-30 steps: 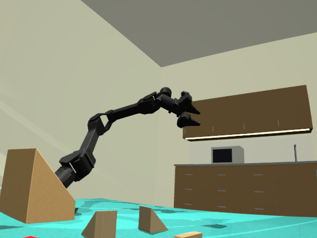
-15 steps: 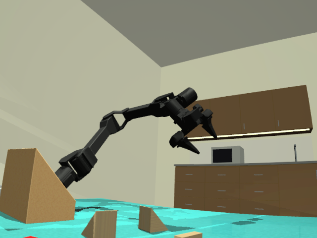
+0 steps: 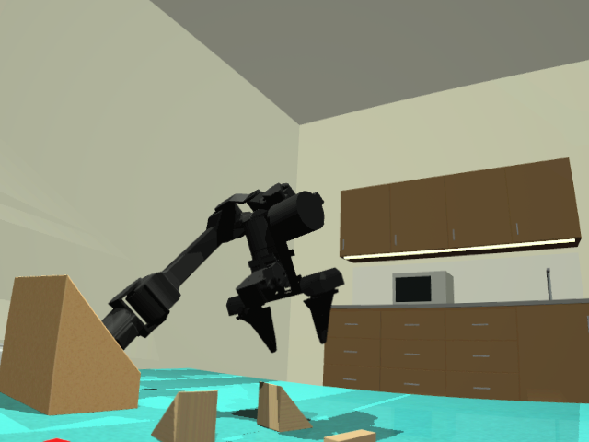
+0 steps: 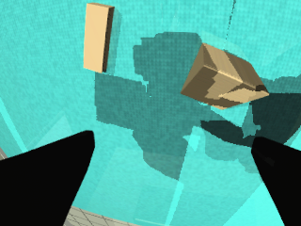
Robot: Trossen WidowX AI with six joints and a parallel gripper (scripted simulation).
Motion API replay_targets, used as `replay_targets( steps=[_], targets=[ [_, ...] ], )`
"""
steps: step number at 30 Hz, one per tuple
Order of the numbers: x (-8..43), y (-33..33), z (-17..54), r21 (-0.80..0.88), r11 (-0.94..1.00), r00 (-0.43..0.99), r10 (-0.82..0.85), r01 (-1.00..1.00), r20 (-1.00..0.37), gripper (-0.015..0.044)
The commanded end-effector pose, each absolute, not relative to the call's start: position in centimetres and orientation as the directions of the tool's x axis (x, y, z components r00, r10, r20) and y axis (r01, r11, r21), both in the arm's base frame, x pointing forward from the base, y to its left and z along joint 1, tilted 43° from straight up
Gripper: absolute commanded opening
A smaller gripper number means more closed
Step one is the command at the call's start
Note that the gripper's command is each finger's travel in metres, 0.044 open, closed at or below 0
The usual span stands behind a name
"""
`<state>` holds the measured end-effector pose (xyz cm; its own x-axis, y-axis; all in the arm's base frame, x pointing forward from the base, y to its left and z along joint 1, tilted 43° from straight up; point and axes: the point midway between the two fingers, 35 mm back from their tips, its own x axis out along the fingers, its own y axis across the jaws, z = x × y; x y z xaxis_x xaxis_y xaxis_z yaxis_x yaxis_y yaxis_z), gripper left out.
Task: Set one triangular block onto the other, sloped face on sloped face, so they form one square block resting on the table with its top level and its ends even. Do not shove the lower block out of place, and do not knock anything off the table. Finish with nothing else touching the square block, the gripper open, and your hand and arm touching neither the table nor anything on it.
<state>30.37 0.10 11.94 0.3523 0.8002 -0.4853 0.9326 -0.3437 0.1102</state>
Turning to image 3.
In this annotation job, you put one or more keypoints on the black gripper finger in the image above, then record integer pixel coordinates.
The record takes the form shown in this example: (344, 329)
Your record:
(261, 321)
(320, 308)

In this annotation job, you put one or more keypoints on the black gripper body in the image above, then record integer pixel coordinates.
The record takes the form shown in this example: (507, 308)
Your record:
(312, 285)

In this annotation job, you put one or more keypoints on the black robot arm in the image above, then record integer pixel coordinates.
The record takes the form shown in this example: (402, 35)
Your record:
(279, 215)

